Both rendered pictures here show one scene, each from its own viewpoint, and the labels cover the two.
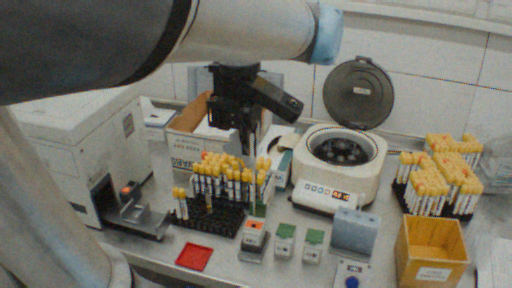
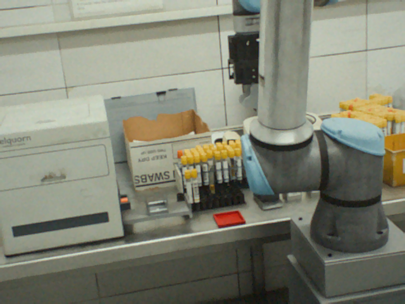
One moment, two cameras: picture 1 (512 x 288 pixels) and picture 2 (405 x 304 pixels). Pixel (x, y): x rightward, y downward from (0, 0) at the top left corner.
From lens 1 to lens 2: 102 cm
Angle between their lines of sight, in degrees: 27
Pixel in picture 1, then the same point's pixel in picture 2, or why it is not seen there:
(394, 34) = not seen: hidden behind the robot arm
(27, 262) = (305, 69)
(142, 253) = (183, 233)
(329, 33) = not seen: outside the picture
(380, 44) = not seen: hidden behind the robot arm
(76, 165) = (107, 159)
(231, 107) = (253, 63)
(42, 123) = (67, 124)
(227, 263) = (258, 214)
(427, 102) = (327, 79)
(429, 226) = (388, 144)
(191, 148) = (157, 158)
